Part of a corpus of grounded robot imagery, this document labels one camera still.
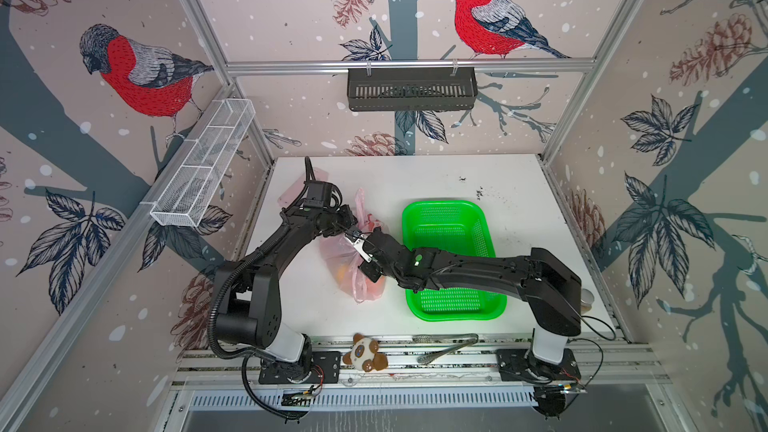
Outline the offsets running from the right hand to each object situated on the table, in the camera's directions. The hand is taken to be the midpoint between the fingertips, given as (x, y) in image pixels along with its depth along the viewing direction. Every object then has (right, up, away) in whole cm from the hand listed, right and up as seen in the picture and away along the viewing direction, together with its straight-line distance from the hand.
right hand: (358, 254), depth 81 cm
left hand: (-2, +9, +7) cm, 12 cm away
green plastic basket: (+30, +5, +20) cm, 36 cm away
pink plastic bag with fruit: (-5, -2, +2) cm, 5 cm away
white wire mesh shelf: (-41, +16, -10) cm, 45 cm away
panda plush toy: (+2, -23, -8) cm, 25 cm away
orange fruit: (-5, -6, +2) cm, 8 cm away
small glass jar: (+59, -10, -7) cm, 60 cm away
